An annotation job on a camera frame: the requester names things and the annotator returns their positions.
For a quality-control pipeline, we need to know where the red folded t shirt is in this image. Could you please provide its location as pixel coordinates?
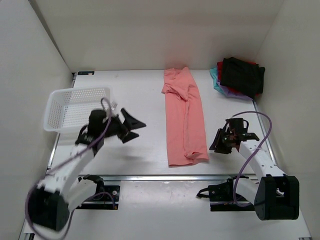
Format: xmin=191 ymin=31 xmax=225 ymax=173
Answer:
xmin=217 ymin=61 xmax=240 ymax=93

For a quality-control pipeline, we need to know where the black folded t shirt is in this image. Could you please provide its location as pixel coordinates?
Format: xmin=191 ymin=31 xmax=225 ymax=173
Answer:
xmin=220 ymin=57 xmax=266 ymax=99

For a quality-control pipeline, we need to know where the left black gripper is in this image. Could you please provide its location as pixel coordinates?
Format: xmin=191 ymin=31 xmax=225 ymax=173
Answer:
xmin=103 ymin=106 xmax=149 ymax=143

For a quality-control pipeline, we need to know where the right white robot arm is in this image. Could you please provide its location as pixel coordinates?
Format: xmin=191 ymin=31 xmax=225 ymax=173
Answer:
xmin=208 ymin=118 xmax=300 ymax=221

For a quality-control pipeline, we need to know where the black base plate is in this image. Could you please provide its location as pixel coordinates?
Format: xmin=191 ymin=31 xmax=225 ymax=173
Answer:
xmin=196 ymin=178 xmax=255 ymax=212
xmin=76 ymin=181 xmax=121 ymax=211

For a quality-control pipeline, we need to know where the white plastic basket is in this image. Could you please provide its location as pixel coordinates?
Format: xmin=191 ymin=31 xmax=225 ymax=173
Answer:
xmin=43 ymin=85 xmax=112 ymax=134

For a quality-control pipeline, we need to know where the pink t shirt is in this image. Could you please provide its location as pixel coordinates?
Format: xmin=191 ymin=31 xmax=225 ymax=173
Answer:
xmin=161 ymin=67 xmax=210 ymax=167

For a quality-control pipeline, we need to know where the teal folded t shirt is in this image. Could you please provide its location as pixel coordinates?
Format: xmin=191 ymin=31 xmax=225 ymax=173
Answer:
xmin=209 ymin=67 xmax=224 ymax=94

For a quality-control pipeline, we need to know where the purple folded t shirt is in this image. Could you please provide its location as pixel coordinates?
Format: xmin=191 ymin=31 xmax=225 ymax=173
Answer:
xmin=214 ymin=80 xmax=252 ymax=101

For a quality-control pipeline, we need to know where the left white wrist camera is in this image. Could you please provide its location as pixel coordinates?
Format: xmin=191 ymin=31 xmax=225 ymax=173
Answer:
xmin=110 ymin=101 xmax=118 ymax=112

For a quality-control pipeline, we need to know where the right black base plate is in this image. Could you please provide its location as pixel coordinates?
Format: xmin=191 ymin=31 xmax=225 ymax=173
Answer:
xmin=196 ymin=178 xmax=255 ymax=212

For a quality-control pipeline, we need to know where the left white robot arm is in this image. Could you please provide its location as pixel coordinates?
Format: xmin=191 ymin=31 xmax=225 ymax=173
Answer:
xmin=25 ymin=108 xmax=147 ymax=232

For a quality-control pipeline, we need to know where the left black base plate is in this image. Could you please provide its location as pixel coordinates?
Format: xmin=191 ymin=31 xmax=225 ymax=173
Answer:
xmin=76 ymin=181 xmax=121 ymax=211

